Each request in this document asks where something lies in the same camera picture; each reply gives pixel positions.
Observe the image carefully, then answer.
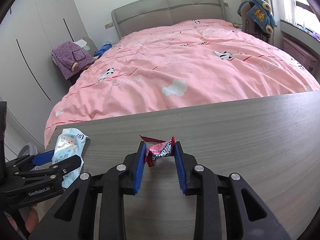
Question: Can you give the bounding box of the red candy wrapper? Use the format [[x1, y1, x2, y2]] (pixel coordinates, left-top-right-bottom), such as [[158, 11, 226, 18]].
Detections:
[[140, 135, 176, 167]]

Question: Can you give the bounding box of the light blue wet wipes pack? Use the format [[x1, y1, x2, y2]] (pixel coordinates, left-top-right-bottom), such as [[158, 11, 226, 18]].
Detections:
[[52, 128, 89, 189]]

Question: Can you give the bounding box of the grey perforated trash basket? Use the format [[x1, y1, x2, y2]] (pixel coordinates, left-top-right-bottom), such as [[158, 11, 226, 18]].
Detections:
[[17, 142, 38, 159]]

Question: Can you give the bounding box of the person's left hand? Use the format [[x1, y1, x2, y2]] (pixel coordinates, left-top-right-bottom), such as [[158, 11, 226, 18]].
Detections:
[[4, 203, 40, 234]]

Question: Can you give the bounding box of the grey chair left of bed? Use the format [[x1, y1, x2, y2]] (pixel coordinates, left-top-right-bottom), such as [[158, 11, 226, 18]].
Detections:
[[51, 36, 99, 86]]

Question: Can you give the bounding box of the pink duvet with cartoon dogs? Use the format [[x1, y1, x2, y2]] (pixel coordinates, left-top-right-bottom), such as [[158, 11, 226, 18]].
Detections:
[[44, 19, 319, 143]]

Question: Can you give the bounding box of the purple fleece garment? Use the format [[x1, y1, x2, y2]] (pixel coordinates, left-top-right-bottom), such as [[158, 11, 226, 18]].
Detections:
[[51, 41, 96, 81]]

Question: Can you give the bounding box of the blue item on nightstand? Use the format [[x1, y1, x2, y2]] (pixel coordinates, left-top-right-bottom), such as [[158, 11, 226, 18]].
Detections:
[[94, 42, 112, 57]]

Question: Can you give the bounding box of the grey upholstered headboard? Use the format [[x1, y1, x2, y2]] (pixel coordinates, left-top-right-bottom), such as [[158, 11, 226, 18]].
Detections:
[[111, 0, 227, 38]]

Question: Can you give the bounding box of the white wardrobe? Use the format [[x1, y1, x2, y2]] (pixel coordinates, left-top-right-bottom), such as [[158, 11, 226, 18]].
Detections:
[[1, 0, 87, 144]]

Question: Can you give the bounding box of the chair right of bed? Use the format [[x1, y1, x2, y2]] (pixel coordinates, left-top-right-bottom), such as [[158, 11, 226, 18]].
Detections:
[[240, 2, 274, 45]]

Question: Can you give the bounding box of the pink storage box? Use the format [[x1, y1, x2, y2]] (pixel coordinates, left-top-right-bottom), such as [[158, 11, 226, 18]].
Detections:
[[283, 37, 319, 75]]

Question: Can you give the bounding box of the blue bear jacket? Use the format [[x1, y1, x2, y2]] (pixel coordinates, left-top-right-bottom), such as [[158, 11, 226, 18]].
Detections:
[[237, 0, 277, 35]]

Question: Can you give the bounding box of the wall switch plate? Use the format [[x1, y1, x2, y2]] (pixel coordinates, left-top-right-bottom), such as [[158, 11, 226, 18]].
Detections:
[[105, 22, 114, 29]]

